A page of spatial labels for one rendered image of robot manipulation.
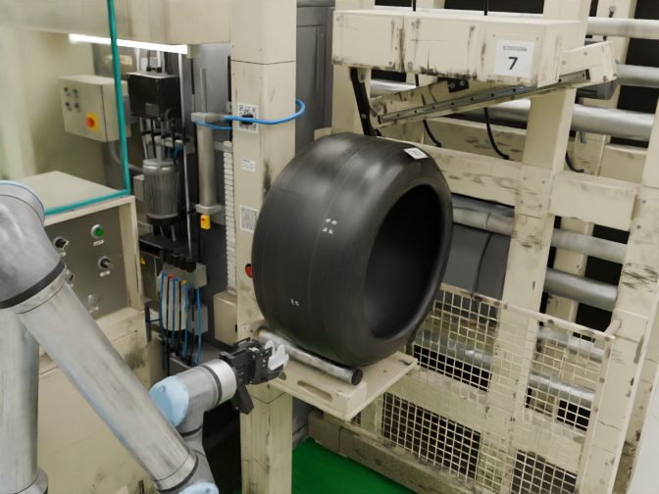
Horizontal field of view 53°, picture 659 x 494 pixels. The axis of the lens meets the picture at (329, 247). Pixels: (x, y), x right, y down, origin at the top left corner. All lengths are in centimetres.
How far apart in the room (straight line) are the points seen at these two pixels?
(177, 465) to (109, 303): 93
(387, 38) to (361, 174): 45
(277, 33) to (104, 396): 103
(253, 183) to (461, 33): 67
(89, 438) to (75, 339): 110
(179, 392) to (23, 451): 29
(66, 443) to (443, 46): 153
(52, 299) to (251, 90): 91
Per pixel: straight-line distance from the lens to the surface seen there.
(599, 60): 174
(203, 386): 135
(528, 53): 165
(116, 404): 115
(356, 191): 149
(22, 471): 137
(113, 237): 202
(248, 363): 146
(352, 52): 188
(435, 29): 175
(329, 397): 181
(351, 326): 155
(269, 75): 175
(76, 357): 110
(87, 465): 222
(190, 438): 137
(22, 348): 124
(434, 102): 192
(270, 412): 215
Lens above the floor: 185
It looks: 22 degrees down
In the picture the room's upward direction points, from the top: 2 degrees clockwise
